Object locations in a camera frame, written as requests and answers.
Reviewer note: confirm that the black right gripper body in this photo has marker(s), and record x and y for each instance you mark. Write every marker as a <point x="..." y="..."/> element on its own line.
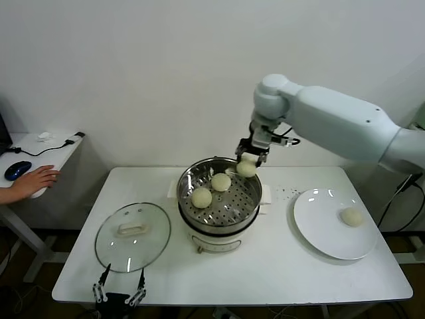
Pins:
<point x="259" y="139"/>

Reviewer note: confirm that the stainless steel steamer basket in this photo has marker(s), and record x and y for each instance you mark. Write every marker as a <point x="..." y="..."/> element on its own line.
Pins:
<point x="232" y="206"/>

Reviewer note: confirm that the small black adapter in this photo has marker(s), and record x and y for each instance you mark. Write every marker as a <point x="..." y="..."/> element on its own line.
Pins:
<point x="79" y="134"/>

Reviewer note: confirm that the person bare forearm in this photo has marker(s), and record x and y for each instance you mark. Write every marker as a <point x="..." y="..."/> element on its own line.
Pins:
<point x="10" y="196"/>

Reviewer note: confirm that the dark crumbs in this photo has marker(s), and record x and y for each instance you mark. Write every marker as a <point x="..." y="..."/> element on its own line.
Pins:
<point x="283" y="190"/>

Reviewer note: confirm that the white steamed baozi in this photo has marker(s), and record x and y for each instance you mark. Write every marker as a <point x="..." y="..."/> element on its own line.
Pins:
<point x="351" y="216"/>
<point x="201" y="198"/>
<point x="246" y="169"/>
<point x="221" y="182"/>

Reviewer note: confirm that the crumpled white tissue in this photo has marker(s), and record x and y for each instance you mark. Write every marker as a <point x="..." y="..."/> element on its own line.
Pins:
<point x="44" y="136"/>

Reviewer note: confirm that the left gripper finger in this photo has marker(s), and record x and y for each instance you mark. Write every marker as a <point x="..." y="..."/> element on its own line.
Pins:
<point x="105" y="275"/>
<point x="142" y="280"/>

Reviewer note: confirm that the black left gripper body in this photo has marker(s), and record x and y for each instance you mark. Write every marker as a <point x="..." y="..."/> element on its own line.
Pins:
<point x="114" y="302"/>

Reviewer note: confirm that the person bare hand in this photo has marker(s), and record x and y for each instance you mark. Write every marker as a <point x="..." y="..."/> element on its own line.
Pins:
<point x="40" y="181"/>

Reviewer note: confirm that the white right wrist connector box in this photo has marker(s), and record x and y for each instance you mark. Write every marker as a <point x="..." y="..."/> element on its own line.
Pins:
<point x="284" y="141"/>

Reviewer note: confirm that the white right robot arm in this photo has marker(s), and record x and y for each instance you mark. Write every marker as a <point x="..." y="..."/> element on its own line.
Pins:
<point x="332" y="113"/>

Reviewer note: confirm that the white round plate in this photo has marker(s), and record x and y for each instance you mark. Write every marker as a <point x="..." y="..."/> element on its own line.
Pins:
<point x="325" y="229"/>

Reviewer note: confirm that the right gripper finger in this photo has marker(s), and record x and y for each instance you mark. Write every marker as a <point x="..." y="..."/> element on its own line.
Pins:
<point x="262" y="157"/>
<point x="241" y="149"/>

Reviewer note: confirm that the black computer mouse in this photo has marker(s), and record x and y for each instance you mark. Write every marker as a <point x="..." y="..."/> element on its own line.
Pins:
<point x="18" y="169"/>

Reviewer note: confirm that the glass pot lid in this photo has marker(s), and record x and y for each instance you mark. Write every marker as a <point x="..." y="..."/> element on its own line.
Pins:
<point x="149" y="232"/>

